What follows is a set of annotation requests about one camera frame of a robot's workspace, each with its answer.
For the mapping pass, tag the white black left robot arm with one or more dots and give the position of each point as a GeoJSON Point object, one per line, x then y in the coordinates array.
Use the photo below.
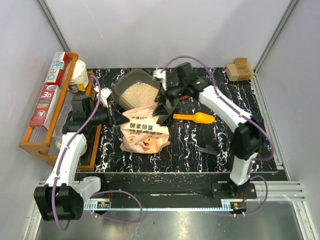
{"type": "Point", "coordinates": [60, 198]}

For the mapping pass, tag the black bag clip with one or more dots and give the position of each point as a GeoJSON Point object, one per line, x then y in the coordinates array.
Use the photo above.
{"type": "Point", "coordinates": [208, 149]}

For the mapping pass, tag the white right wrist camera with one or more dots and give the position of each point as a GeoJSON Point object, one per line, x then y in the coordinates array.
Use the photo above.
{"type": "Point", "coordinates": [161, 76]}

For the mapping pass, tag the white round cup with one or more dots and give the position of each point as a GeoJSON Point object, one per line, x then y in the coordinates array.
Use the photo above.
{"type": "Point", "coordinates": [83, 151]}

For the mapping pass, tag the aluminium rail frame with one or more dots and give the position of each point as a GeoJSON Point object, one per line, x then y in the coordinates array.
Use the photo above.
{"type": "Point", "coordinates": [279, 211]}

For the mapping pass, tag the red white toothpaste box upper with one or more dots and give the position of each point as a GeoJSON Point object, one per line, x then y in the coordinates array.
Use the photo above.
{"type": "Point", "coordinates": [57, 69]}

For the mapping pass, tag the red white toothpaste box lower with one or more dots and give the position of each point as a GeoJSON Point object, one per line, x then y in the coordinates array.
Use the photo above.
{"type": "Point", "coordinates": [45, 106]}

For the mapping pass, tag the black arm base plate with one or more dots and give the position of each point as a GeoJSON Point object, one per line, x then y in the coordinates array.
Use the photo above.
{"type": "Point", "coordinates": [215, 185]}

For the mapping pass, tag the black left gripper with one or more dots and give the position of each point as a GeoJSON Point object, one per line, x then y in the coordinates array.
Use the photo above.
{"type": "Point", "coordinates": [117, 119]}

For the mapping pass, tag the red white toothpaste box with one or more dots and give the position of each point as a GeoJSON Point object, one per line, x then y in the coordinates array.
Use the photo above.
{"type": "Point", "coordinates": [57, 69]}
{"type": "Point", "coordinates": [45, 106]}

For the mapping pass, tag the yellow plastic litter scoop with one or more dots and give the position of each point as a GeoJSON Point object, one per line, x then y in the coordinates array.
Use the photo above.
{"type": "Point", "coordinates": [199, 118]}

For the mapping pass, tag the orange wooden rack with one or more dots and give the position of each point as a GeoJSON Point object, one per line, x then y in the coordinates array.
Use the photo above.
{"type": "Point", "coordinates": [38, 141]}

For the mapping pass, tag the white paper flour bag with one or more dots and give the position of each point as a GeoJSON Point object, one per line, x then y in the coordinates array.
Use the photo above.
{"type": "Point", "coordinates": [79, 80]}

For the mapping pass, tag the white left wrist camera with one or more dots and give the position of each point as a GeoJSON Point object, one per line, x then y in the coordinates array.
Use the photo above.
{"type": "Point", "coordinates": [103, 94]}

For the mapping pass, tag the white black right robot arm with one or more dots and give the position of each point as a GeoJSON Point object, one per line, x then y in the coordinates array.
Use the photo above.
{"type": "Point", "coordinates": [247, 130]}

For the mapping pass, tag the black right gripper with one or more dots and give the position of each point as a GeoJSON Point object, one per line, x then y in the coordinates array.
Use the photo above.
{"type": "Point", "coordinates": [161, 109]}

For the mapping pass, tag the pink cat litter bag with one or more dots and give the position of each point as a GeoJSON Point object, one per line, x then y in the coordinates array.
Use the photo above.
{"type": "Point", "coordinates": [142, 134]}

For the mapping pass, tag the grey plastic litter box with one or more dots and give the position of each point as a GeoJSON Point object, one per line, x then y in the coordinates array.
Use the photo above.
{"type": "Point", "coordinates": [136, 89]}

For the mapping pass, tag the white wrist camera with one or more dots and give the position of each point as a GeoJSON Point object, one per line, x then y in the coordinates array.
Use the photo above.
{"type": "Point", "coordinates": [103, 94]}
{"type": "Point", "coordinates": [161, 76]}

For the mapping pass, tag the clear plastic container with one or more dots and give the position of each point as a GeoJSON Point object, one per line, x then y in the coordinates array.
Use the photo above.
{"type": "Point", "coordinates": [57, 134]}

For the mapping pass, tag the orange wooden tray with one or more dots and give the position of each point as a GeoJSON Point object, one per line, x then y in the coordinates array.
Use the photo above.
{"type": "Point", "coordinates": [88, 159]}

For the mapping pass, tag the brown cardboard box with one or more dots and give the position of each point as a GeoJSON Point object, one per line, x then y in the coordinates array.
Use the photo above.
{"type": "Point", "coordinates": [240, 70]}

